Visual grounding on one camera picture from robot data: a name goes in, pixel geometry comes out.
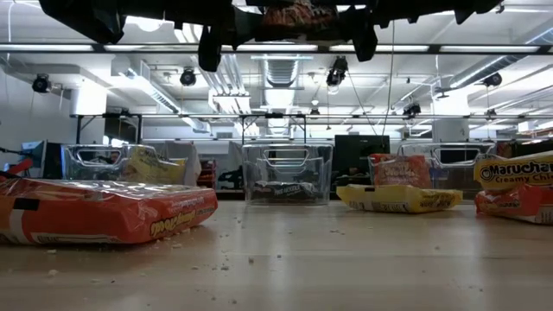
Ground red storage rack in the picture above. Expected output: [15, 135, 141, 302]
[197, 158, 217, 192]

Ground white cover cloth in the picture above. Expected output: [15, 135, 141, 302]
[166, 140, 203, 194]

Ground red tool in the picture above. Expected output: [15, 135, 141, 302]
[0, 157, 35, 181]

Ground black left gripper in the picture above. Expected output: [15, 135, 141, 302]
[124, 0, 264, 73]

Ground clear plastic bin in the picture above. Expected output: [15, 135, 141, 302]
[367, 142, 498, 194]
[241, 143, 334, 206]
[61, 143, 191, 186]

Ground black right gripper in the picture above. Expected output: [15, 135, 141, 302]
[340, 0, 433, 63]

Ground yellow Maruchan chicken noodle pack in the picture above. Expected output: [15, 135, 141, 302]
[335, 183, 464, 214]
[474, 150, 553, 191]
[123, 145, 189, 187]

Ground large black monitor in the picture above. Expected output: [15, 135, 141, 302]
[334, 134, 391, 178]

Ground brown patterned panel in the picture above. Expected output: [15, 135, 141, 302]
[495, 141, 516, 159]

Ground silver ceiling duct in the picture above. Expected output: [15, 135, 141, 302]
[252, 41, 315, 139]

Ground dark computer monitor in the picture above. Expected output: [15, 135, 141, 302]
[42, 142, 64, 178]

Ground red Maruchan noodle pack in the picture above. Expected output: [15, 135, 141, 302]
[0, 177, 219, 246]
[370, 153, 433, 190]
[474, 183, 553, 225]

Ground black background equipment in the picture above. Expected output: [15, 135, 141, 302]
[217, 166, 244, 191]

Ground computer monitor with blue screen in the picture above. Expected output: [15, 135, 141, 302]
[19, 140, 48, 172]

